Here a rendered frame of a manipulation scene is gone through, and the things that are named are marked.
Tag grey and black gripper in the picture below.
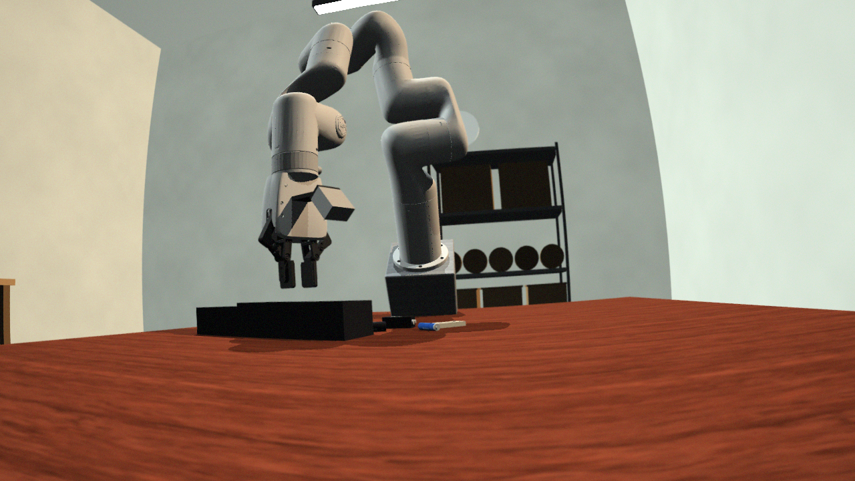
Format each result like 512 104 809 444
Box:
259 169 331 289

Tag dark grey rack of labelled bins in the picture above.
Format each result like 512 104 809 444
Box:
196 300 374 341

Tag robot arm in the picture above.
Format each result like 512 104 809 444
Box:
267 11 468 272

